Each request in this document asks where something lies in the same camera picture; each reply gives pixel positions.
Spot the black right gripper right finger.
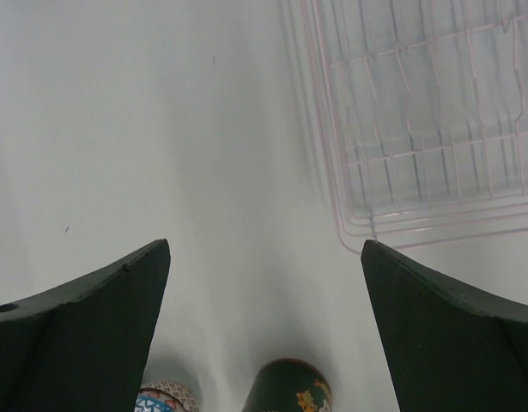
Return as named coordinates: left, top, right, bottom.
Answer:
left=361, top=240, right=528, bottom=411

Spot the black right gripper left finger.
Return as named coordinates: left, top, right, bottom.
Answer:
left=0, top=239, right=171, bottom=411

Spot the blue triangle pattern bowl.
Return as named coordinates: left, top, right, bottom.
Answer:
left=134, top=380, right=199, bottom=412

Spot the clear wire dish rack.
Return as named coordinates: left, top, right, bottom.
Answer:
left=299, top=1, right=528, bottom=253

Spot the black floral mug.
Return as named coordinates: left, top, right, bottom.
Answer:
left=242, top=358, right=333, bottom=412

